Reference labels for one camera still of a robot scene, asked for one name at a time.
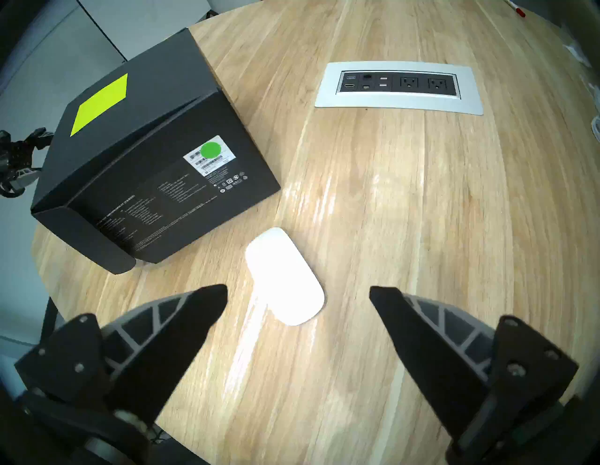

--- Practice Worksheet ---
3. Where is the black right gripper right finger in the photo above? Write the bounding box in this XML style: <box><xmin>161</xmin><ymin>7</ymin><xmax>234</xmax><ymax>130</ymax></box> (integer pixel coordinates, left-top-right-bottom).
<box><xmin>369</xmin><ymin>286</ymin><xmax>579</xmax><ymax>465</ymax></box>

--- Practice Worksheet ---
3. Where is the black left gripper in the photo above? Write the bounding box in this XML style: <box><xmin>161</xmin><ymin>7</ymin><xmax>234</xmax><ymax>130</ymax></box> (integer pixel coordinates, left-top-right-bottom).
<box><xmin>0</xmin><ymin>127</ymin><xmax>54</xmax><ymax>200</ymax></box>

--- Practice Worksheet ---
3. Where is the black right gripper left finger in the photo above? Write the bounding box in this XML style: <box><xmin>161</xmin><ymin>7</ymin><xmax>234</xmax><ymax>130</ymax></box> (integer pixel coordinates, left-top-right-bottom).
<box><xmin>14</xmin><ymin>284</ymin><xmax>229</xmax><ymax>465</ymax></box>

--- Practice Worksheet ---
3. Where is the black cardboard box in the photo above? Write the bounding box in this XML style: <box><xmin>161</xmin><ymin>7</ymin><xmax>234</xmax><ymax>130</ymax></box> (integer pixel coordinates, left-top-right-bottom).
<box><xmin>30</xmin><ymin>27</ymin><xmax>282</xmax><ymax>276</ymax></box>

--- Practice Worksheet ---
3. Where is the white computer mouse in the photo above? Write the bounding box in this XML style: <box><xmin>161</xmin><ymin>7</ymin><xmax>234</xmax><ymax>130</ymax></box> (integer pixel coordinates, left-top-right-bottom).
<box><xmin>245</xmin><ymin>227</ymin><xmax>325</xmax><ymax>326</ymax></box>

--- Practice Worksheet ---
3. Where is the square paper sticker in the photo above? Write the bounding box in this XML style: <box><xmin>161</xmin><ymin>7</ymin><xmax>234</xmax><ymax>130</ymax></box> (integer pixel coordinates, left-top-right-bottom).
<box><xmin>70</xmin><ymin>73</ymin><xmax>128</xmax><ymax>137</ymax></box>

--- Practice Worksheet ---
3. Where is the silver table outlet panel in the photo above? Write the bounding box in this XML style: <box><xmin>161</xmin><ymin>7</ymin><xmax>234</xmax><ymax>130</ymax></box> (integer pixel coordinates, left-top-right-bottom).
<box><xmin>314</xmin><ymin>61</ymin><xmax>484</xmax><ymax>116</ymax></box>

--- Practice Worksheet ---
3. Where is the crumpled white tissue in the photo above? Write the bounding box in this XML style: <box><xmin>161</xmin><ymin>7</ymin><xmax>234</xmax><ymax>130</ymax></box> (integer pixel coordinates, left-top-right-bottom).
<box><xmin>562</xmin><ymin>40</ymin><xmax>592</xmax><ymax>68</ymax></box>

